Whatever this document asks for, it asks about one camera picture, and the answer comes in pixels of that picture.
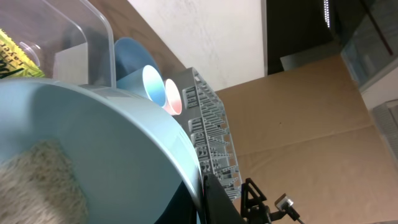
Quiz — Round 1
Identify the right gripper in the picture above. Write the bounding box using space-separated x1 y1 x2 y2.
241 178 280 224

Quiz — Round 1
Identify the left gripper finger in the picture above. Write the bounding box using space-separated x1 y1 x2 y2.
203 174 246 224

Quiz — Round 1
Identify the light blue bowl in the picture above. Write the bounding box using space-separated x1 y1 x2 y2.
1 78 205 223

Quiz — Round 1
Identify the light blue cup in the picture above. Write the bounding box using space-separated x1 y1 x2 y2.
116 65 166 107

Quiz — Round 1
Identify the white rice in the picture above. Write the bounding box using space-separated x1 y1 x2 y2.
1 140 89 224

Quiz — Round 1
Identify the snack wrapper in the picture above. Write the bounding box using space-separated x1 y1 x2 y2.
1 29 44 79

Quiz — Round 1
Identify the grey dishwasher rack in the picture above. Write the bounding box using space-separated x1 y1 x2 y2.
171 67 242 201

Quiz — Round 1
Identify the brown cardboard sheet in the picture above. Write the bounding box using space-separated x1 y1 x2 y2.
218 55 397 223

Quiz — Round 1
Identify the pink cup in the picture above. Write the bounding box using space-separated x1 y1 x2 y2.
163 79 182 116

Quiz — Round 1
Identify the dark blue plate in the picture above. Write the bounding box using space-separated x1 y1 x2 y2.
114 37 161 80

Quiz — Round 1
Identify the clear plastic bin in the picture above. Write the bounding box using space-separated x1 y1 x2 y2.
1 0 116 87

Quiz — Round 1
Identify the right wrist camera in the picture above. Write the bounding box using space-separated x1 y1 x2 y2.
274 194 300 220

